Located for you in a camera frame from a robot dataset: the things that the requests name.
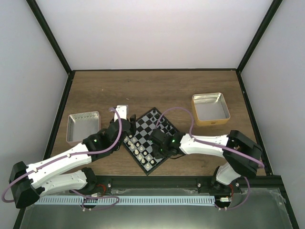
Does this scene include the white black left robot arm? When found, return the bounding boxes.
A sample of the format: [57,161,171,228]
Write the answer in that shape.
[7,115,136,208]

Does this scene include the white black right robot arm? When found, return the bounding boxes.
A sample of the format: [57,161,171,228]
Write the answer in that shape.
[149,129,264,192]

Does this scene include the black white chess board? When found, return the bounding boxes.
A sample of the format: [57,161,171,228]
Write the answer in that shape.
[123,107,178,175]

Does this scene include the silver pink tin lid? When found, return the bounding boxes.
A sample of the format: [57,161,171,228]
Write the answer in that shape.
[66,111,101,146]

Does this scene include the gold metal tin box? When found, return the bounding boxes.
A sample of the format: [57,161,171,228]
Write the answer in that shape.
[191,93,231,126]

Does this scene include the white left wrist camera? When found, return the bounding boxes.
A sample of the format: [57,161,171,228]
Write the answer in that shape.
[113,105,128,122]

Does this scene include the black aluminium frame rail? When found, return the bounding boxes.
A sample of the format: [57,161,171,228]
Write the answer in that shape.
[28,175,283,191]

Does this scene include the light blue cable duct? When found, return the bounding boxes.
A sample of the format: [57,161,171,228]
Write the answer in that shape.
[35,196,215,207]

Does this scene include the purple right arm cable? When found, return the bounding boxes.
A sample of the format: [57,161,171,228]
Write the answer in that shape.
[154,107,265,211]

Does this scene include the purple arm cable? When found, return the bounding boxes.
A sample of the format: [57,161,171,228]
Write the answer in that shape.
[1,107,124,212]
[154,107,265,211]

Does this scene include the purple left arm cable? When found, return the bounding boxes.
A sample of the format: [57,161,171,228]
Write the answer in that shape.
[1,107,124,212]

